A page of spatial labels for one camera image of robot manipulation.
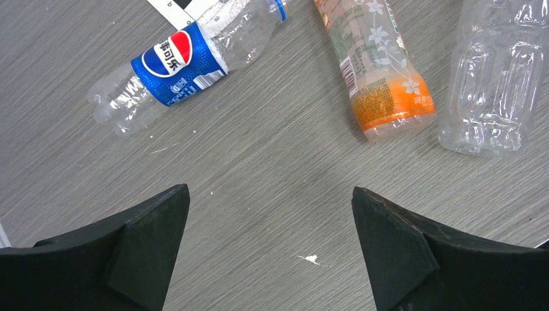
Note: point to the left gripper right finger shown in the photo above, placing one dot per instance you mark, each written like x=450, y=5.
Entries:
x=415, y=263

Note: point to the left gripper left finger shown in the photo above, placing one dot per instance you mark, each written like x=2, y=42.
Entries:
x=122, y=262

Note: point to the clear plastic bottle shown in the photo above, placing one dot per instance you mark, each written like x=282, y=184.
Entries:
x=498, y=65

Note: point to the orange drink bottle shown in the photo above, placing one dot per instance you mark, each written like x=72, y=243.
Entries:
x=388, y=96

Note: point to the crushed Pepsi bottle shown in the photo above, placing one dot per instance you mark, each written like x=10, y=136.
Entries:
x=228, y=36

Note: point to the checkerboard mat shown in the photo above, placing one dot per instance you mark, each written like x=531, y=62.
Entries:
x=180, y=13

